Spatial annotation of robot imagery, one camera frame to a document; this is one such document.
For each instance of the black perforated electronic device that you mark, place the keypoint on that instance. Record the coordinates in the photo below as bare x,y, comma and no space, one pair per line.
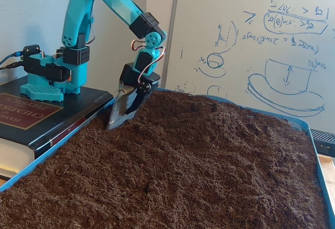
325,142

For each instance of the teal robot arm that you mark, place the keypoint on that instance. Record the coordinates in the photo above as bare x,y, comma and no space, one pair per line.
78,9

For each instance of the black chemistry physics handbook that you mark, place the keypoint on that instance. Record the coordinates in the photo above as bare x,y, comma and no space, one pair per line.
65,114

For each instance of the blue plastic tray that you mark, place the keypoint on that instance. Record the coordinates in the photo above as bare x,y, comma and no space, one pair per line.
319,166

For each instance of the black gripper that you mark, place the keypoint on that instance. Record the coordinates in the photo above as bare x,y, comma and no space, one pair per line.
136,78

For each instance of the brown soil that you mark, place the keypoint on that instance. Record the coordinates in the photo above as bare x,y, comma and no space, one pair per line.
183,161

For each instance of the black controller box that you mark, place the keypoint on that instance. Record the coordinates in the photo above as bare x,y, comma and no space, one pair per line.
31,50

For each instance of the whiteboard with blue drawings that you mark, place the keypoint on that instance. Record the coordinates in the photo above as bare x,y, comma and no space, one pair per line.
199,9

